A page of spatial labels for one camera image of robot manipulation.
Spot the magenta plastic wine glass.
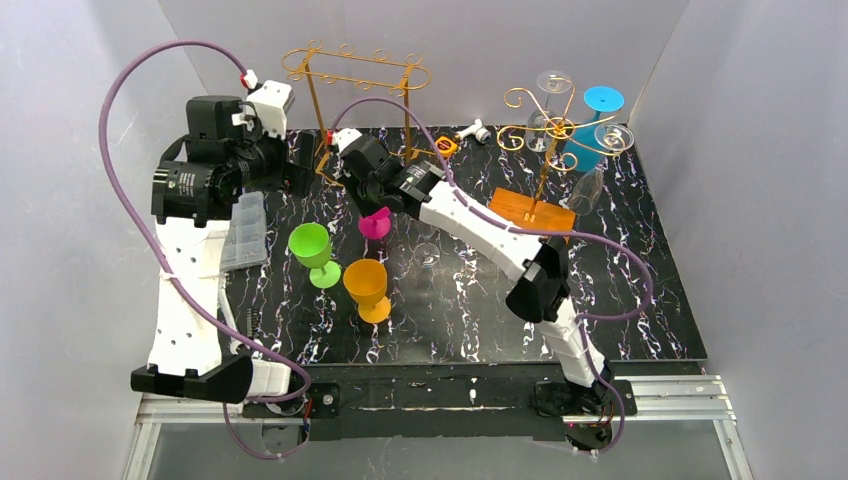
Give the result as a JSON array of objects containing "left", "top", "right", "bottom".
[{"left": 358, "top": 207, "right": 392, "bottom": 240}]

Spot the green plastic wine glass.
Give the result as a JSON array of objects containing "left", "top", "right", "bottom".
[{"left": 288, "top": 222, "right": 342, "bottom": 289}]

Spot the clear wine glass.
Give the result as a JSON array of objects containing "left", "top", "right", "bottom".
[
  {"left": 524, "top": 70, "right": 573, "bottom": 153},
  {"left": 412, "top": 224, "right": 441, "bottom": 268},
  {"left": 567, "top": 123, "right": 635, "bottom": 216}
]

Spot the orange plastic wine glass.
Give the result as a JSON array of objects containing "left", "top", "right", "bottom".
[{"left": 343, "top": 259, "right": 391, "bottom": 324}]

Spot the blue plastic wine glass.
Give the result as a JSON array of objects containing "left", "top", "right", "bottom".
[{"left": 563, "top": 85, "right": 625, "bottom": 173}]

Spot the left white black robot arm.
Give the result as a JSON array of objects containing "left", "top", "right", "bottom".
[{"left": 130, "top": 92, "right": 315, "bottom": 404}]

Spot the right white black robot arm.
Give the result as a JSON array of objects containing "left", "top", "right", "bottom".
[{"left": 332, "top": 129, "right": 605, "bottom": 388}]

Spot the gold rectangular hanging rack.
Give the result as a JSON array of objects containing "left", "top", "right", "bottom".
[{"left": 280, "top": 39, "right": 432, "bottom": 188}]

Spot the yellow tape measure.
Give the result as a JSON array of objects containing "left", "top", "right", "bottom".
[{"left": 435, "top": 135, "right": 459, "bottom": 159}]

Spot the clear plastic screw box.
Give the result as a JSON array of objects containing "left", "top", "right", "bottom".
[{"left": 220, "top": 191, "right": 268, "bottom": 272}]

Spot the white pipe fitting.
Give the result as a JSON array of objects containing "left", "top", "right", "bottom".
[{"left": 453, "top": 118, "right": 491, "bottom": 145}]

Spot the black bit strip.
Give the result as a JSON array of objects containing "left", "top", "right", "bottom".
[{"left": 246, "top": 308, "right": 261, "bottom": 338}]

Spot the silver wrench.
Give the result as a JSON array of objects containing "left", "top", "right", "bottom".
[{"left": 218, "top": 289, "right": 251, "bottom": 354}]

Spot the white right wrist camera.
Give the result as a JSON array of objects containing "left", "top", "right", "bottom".
[{"left": 325, "top": 128, "right": 362, "bottom": 156}]

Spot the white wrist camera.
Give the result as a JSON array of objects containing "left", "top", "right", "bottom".
[
  {"left": 232, "top": 69, "right": 295, "bottom": 139},
  {"left": 325, "top": 128, "right": 362, "bottom": 156}
]

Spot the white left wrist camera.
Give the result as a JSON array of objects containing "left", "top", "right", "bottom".
[{"left": 232, "top": 69, "right": 295, "bottom": 139}]

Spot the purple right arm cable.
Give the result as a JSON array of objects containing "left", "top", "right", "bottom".
[{"left": 329, "top": 96, "right": 656, "bottom": 455}]

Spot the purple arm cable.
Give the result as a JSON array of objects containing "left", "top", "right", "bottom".
[
  {"left": 329, "top": 96, "right": 656, "bottom": 455},
  {"left": 97, "top": 39, "right": 313, "bottom": 462}
]

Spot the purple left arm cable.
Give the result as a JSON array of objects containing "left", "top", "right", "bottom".
[{"left": 97, "top": 39, "right": 313, "bottom": 462}]

